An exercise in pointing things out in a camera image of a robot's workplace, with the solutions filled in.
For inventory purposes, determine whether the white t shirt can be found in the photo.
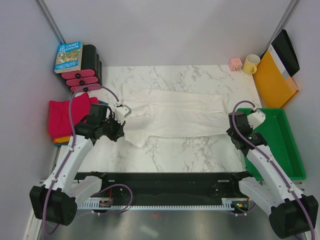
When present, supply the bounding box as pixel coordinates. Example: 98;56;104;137
122;84;229;148

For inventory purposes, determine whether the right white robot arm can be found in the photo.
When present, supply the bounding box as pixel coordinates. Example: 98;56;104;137
226;111;319;239

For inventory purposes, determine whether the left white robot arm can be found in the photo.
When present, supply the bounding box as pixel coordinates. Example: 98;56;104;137
29;104;132;226

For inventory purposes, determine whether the green plastic tray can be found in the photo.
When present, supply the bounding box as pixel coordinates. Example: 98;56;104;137
235;107;307;181

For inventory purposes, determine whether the orange folded t shirt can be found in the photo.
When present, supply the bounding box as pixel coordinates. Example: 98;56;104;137
53;136;71;144

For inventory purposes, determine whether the red folded t shirt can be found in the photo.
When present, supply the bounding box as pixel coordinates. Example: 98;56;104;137
48;92;100;139

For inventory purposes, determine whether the black pink drawer organizer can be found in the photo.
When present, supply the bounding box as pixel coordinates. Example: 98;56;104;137
61;44;102;93

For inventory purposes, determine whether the yellow mug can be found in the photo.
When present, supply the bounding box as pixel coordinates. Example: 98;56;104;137
242;54;261;75

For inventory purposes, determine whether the pink plug cube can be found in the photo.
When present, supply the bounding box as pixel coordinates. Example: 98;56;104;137
228;57;243;72

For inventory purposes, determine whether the blue treehouse book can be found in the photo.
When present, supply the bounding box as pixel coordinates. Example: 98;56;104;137
54;41;83;74

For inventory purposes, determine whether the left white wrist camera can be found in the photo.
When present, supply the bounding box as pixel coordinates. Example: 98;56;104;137
114;105;132;125

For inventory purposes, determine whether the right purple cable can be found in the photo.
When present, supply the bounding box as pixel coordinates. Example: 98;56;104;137
231;99;316;240

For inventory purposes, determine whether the purple cable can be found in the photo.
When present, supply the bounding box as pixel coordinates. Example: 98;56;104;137
41;84;133;236
231;99;316;240

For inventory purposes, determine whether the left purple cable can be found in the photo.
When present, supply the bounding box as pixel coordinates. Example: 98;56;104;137
41;84;133;236

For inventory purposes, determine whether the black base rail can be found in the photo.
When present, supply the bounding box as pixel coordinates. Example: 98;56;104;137
74;171;258;207

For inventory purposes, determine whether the white slotted cable duct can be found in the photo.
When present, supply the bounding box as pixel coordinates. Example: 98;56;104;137
77;198;249;211

